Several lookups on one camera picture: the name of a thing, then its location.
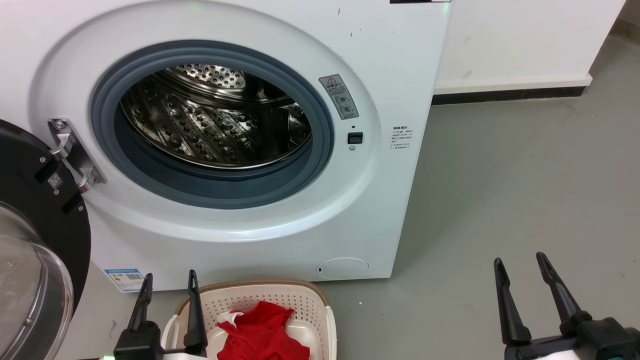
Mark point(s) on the metal door hinge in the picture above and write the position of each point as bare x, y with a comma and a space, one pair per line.
70, 150

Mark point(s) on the black baseboard strip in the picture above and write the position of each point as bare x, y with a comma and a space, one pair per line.
505, 95

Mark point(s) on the blue energy label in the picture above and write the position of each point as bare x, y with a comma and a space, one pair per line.
125, 280

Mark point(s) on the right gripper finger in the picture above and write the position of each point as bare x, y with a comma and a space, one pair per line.
562, 297
510, 310

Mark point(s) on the black washer door with glass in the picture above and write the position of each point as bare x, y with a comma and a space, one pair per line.
25, 170

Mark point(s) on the small white text sticker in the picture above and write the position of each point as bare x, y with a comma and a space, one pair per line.
402, 137

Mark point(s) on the red and white garment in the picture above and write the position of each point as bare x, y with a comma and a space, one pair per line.
260, 332

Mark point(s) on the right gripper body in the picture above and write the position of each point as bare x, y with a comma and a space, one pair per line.
600, 342

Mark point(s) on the white front-load washing machine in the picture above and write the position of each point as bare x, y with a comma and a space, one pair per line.
380, 200

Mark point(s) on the round white filter cover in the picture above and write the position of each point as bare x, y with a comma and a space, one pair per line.
343, 268

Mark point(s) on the black door latch socket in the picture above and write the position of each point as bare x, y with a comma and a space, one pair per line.
355, 138

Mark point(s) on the grey rubber door gasket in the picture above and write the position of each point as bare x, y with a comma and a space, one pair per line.
295, 175

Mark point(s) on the grey warning sticker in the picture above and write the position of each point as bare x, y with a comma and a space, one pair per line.
339, 97

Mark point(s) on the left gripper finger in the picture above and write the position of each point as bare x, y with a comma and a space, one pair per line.
195, 315
141, 305

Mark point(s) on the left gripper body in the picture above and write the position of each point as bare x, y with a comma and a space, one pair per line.
137, 346

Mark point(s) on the stainless steel washing machine drum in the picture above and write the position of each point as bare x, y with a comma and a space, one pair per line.
200, 125

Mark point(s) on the cream perforated laundry basket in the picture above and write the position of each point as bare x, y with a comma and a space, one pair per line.
305, 305

